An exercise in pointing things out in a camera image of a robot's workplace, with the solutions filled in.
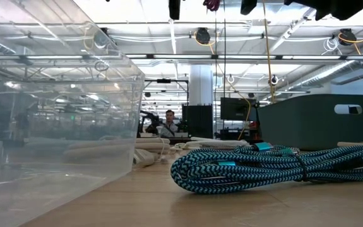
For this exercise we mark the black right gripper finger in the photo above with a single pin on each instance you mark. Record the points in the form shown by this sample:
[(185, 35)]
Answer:
[(248, 6)]

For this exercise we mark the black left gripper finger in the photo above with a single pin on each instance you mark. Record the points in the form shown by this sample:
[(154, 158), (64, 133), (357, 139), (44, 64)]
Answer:
[(174, 9)]

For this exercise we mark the clear plastic container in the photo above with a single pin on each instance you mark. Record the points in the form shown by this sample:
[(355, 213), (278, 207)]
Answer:
[(58, 126)]

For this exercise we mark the white building pillar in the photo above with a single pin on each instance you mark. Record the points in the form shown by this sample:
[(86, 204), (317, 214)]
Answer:
[(201, 85)]

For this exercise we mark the dark background monitor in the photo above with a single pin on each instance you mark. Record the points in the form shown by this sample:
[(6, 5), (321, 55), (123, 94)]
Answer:
[(236, 108)]

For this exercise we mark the black cabinet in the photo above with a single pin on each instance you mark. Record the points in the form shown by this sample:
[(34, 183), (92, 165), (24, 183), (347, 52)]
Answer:
[(198, 121)]

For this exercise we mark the person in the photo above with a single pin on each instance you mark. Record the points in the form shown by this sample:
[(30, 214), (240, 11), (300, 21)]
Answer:
[(168, 126)]

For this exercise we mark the teal plastic bin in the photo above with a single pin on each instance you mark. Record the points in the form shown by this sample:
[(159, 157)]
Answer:
[(310, 123)]

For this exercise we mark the black background rig frame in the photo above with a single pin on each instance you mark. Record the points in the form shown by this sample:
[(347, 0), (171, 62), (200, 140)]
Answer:
[(165, 81)]

